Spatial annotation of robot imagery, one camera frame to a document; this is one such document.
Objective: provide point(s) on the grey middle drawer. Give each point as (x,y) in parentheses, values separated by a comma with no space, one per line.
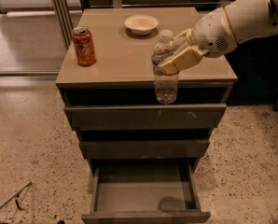
(144,149)

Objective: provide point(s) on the aluminium frame post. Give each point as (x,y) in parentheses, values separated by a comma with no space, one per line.
(62,12)

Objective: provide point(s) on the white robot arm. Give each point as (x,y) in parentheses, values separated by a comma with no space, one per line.
(249,19)

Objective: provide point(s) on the grey top drawer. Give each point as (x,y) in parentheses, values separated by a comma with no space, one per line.
(144,117)

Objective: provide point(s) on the white bowl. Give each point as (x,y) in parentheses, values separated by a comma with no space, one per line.
(141,24)

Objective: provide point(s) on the clear plastic water bottle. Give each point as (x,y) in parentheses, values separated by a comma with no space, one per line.
(165,85)

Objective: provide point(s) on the metal rod on floor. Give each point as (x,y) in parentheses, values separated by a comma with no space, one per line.
(16,194)

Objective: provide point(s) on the grey bottom drawer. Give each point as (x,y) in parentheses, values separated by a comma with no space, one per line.
(144,193)

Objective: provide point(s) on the orange soda can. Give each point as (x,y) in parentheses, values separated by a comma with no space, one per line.
(84,46)

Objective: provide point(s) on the grey drawer cabinet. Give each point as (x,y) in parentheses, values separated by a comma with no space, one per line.
(122,75)

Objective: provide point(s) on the grey drawer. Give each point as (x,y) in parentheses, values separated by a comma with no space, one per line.
(144,193)
(144,117)
(144,149)

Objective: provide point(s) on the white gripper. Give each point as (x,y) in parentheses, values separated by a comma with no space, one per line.
(211,32)

